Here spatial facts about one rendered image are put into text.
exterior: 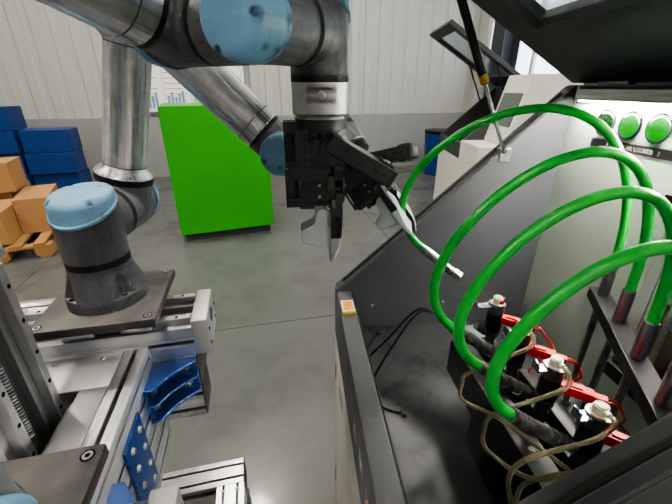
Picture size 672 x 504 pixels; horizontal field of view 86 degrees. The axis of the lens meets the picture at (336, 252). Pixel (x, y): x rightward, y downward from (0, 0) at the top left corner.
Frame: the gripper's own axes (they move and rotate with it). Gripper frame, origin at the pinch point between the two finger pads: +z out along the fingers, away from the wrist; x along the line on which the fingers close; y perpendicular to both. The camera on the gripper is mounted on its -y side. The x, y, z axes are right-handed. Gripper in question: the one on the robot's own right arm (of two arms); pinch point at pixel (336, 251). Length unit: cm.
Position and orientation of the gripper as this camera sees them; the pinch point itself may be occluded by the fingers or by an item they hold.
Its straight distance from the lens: 57.1
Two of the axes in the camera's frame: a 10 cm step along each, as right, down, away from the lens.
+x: 0.9, 4.1, -9.1
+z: 0.0, 9.1, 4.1
